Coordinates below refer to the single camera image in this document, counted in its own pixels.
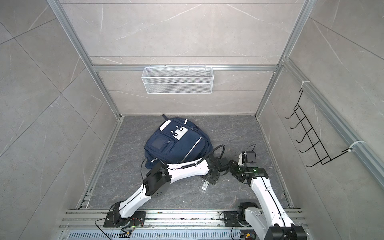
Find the navy blue student backpack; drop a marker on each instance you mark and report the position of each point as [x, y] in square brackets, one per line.
[176, 141]

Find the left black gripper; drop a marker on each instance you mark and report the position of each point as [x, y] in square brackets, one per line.
[214, 181]

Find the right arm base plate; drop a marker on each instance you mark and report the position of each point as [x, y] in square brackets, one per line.
[233, 219]

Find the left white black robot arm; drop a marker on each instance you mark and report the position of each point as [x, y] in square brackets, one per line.
[160, 177]

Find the black wire hook rack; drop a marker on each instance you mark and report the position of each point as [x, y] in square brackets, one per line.
[312, 136]

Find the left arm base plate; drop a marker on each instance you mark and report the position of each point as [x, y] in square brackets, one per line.
[129, 219]

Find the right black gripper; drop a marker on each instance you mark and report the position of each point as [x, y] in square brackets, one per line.
[235, 163]

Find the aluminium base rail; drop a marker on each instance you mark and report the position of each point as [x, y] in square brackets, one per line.
[168, 224]

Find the white wire mesh basket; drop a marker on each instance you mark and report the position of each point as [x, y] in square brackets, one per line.
[178, 80]

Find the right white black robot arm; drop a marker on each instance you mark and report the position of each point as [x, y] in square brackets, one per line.
[268, 219]

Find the clear plastic ruler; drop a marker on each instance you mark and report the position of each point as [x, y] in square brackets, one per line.
[204, 186]

